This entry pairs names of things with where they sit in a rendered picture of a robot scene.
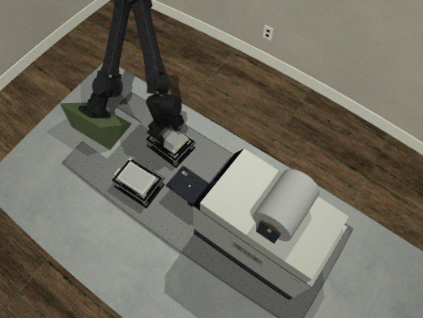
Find white multi-well plate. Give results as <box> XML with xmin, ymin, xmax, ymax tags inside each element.
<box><xmin>117</xmin><ymin>161</ymin><xmax>157</xmax><ymax>196</ymax></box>

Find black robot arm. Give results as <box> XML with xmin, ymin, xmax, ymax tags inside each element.
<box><xmin>79</xmin><ymin>0</ymin><xmax>184</xmax><ymax>131</ymax></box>

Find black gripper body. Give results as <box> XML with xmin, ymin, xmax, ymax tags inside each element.
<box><xmin>147</xmin><ymin>113</ymin><xmax>170</xmax><ymax>137</ymax></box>

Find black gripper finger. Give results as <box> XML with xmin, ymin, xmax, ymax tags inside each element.
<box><xmin>150</xmin><ymin>134</ymin><xmax>164</xmax><ymax>146</ymax></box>

